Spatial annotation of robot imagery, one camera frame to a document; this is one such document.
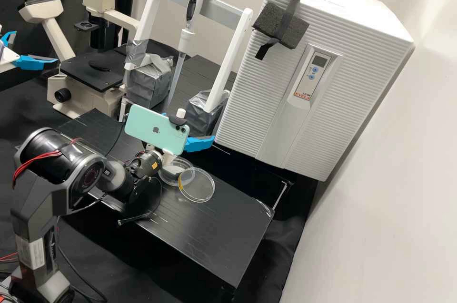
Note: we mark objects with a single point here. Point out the incubator door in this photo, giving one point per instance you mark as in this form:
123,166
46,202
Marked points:
264,103

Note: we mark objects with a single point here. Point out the cream microscope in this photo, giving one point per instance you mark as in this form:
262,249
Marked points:
85,82

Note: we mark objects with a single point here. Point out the petri dish lid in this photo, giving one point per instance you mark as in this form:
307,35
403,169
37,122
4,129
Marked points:
200,189

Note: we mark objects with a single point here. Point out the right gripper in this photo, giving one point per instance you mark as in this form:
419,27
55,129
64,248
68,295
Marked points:
169,157

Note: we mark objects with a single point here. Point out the white pipette stand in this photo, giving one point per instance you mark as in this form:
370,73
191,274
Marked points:
221,14

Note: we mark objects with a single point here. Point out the pipette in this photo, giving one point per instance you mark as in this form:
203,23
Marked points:
192,10

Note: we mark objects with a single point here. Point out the petri dish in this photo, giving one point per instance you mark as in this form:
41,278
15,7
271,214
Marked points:
170,171

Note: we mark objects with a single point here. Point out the wrist camera phone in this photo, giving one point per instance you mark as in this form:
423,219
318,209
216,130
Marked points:
153,130
1,51

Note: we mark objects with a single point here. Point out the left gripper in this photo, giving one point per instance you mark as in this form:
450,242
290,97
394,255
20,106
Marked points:
9,57

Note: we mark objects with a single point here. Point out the grey taped block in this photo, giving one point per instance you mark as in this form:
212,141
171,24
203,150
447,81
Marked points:
146,82
200,114

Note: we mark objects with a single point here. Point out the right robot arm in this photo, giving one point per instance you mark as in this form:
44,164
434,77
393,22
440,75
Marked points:
46,181

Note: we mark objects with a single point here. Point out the left wrist camera phone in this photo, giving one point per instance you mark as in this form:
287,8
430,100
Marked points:
1,51

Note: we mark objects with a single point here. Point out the right wrist camera phone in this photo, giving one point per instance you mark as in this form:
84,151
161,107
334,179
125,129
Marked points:
153,130

